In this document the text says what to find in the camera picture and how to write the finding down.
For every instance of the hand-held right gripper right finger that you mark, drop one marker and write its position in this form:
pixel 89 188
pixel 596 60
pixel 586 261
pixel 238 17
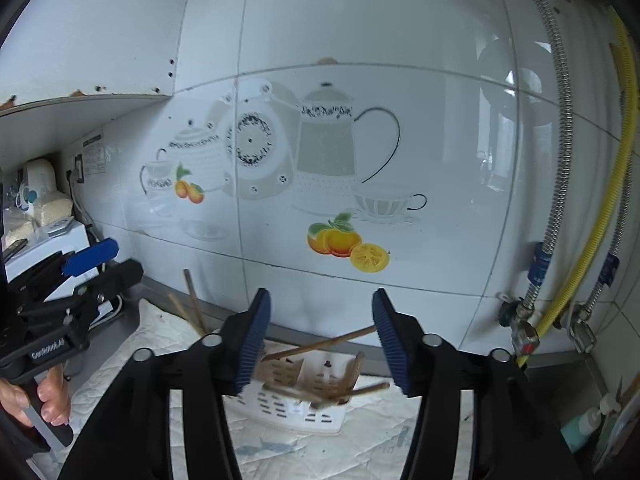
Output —
pixel 390 350

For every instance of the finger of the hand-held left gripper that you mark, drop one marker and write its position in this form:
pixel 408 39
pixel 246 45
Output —
pixel 90 257
pixel 117 277

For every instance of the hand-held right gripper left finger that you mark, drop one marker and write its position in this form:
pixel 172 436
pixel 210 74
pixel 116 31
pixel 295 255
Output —
pixel 255 345

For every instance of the group of wooden chopsticks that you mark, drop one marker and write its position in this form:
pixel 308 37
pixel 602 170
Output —
pixel 320 343

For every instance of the long brown wooden chopstick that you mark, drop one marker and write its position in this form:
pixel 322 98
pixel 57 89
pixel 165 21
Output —
pixel 182 312
pixel 195 300

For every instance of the white plastic utensil holder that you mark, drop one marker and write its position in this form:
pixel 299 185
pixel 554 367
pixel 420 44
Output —
pixel 300 422

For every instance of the person's left hand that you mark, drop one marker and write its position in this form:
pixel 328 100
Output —
pixel 52 400

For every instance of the white microwave oven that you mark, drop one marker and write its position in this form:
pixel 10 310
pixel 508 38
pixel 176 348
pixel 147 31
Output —
pixel 82 235

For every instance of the bag of white rice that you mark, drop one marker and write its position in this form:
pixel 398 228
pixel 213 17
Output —
pixel 15 234
pixel 52 210

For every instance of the white kitchen appliance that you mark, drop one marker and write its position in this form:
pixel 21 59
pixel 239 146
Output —
pixel 40 175

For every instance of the white quilted printed blanket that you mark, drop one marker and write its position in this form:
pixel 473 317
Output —
pixel 325 455

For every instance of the gas valve with red knob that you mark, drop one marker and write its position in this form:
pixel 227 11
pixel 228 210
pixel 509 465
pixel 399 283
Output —
pixel 525 340

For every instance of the metal water valve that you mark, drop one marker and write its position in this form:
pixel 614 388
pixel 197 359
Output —
pixel 580 330

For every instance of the teal soap pump bottle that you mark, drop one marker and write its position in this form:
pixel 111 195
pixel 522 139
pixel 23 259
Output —
pixel 580 427

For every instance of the black wall socket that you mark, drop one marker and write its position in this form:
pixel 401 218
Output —
pixel 77 170

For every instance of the white wall label sticker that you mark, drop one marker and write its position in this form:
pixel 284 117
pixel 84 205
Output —
pixel 94 157

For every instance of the white wall cabinet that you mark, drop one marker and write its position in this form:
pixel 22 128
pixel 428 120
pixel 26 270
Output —
pixel 100 25

